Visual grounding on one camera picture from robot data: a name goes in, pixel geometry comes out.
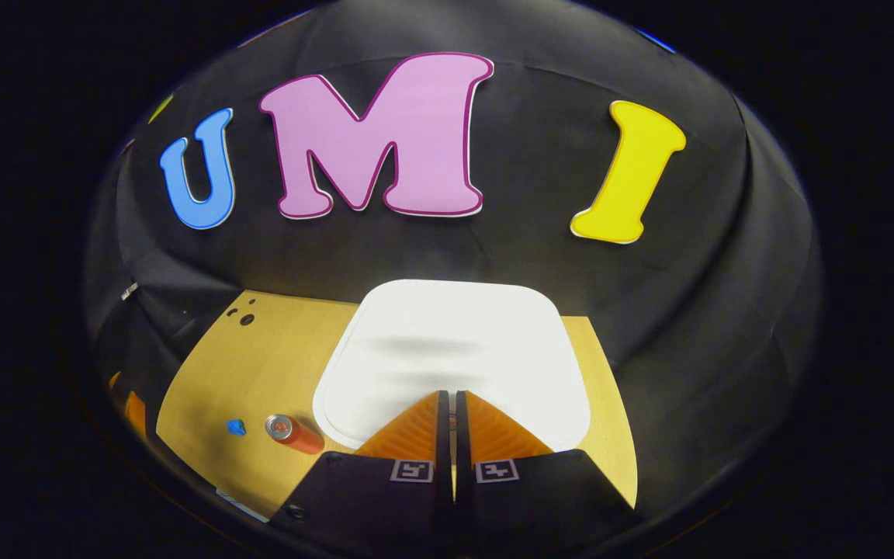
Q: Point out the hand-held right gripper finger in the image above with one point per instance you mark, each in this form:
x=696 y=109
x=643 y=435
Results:
x=444 y=442
x=462 y=442

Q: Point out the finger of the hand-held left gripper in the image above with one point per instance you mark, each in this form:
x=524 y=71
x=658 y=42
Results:
x=135 y=413
x=114 y=380

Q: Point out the white desktop garbage bin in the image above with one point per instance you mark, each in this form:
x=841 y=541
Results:
x=447 y=349

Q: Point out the blue paper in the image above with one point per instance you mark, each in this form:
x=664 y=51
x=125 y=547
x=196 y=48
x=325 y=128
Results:
x=237 y=427

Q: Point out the orange pop can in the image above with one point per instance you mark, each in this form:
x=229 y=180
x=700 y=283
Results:
x=299 y=436

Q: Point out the silver cloth clip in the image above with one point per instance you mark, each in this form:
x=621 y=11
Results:
x=129 y=291

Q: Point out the black backdrop cloth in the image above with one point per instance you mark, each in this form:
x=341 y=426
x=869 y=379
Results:
x=532 y=233

